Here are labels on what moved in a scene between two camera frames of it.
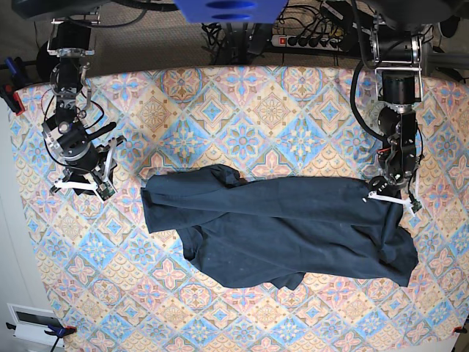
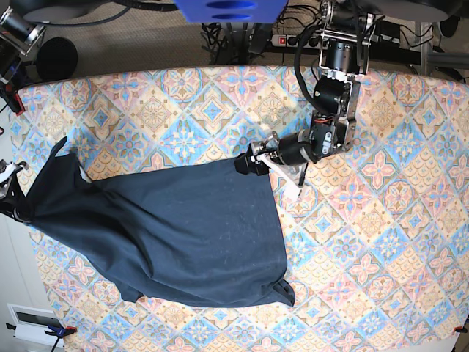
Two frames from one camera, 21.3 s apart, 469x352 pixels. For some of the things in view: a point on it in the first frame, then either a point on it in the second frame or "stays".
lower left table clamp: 58,332 stays
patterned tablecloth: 123,281 stays
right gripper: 381,189 -> 300,147
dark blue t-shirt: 278,231 -> 204,235
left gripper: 89,170 -> 13,202
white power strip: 291,41 stays
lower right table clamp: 460,329 stays
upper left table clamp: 12,79 stays
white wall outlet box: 31,323 stays
